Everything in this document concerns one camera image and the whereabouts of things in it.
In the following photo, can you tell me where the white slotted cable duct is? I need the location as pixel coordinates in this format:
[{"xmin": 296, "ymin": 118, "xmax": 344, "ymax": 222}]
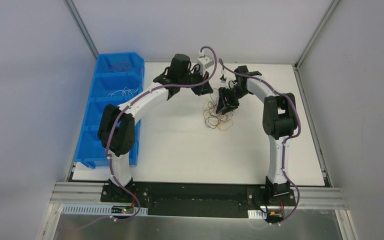
[{"xmin": 61, "ymin": 204, "xmax": 149, "ymax": 217}]

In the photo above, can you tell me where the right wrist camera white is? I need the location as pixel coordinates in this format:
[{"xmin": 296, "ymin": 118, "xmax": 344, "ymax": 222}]
[{"xmin": 219, "ymin": 70, "xmax": 230, "ymax": 88}]

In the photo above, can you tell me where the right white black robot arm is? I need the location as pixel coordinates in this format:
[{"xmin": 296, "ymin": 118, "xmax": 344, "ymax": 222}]
[{"xmin": 216, "ymin": 65, "xmax": 301, "ymax": 205}]

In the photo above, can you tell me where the dark red thin wire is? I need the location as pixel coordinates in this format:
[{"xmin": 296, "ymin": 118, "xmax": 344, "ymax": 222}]
[{"xmin": 105, "ymin": 63, "xmax": 123, "ymax": 74}]

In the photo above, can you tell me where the corner aluminium post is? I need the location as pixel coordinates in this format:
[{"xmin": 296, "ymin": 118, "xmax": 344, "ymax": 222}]
[
  {"xmin": 294, "ymin": 0, "xmax": 342, "ymax": 70},
  {"xmin": 63, "ymin": 0, "xmax": 99, "ymax": 60}
]

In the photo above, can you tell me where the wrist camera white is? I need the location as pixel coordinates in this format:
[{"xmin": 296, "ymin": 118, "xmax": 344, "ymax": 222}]
[
  {"xmin": 196, "ymin": 50, "xmax": 214, "ymax": 76},
  {"xmin": 219, "ymin": 70, "xmax": 230, "ymax": 88}
]

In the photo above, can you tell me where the left corner aluminium post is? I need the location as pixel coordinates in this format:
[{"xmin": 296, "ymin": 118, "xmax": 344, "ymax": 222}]
[{"xmin": 63, "ymin": 0, "xmax": 99, "ymax": 60}]

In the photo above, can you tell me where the aluminium frame rail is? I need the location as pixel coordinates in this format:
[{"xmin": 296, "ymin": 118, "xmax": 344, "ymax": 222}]
[{"xmin": 49, "ymin": 182, "xmax": 349, "ymax": 210}]

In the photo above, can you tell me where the bundle of thin wires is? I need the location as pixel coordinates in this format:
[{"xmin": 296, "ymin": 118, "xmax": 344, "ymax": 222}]
[{"xmin": 202, "ymin": 94, "xmax": 235, "ymax": 132}]

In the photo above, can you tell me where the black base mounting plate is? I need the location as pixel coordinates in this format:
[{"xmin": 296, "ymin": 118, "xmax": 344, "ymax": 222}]
[{"xmin": 100, "ymin": 180, "xmax": 298, "ymax": 219}]

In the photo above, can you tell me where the bright red thin wire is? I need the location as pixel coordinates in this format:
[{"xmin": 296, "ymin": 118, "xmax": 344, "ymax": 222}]
[{"xmin": 119, "ymin": 62, "xmax": 146, "ymax": 75}]

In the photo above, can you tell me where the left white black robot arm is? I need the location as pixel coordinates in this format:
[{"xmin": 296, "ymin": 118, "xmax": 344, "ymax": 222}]
[{"xmin": 97, "ymin": 53, "xmax": 217, "ymax": 203}]

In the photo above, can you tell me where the blue plastic bin row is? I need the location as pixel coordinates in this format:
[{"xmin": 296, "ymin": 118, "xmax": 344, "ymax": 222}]
[{"xmin": 74, "ymin": 52, "xmax": 146, "ymax": 170}]

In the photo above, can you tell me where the right corner aluminium post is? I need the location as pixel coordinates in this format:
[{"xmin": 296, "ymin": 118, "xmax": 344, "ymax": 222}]
[{"xmin": 294, "ymin": 0, "xmax": 342, "ymax": 70}]

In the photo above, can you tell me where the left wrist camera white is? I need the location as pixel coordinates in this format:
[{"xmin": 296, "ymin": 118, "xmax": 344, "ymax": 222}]
[{"xmin": 196, "ymin": 50, "xmax": 214, "ymax": 76}]

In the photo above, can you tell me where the white thin wire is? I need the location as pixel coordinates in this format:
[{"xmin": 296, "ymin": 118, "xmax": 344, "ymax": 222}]
[{"xmin": 107, "ymin": 86, "xmax": 140, "ymax": 99}]

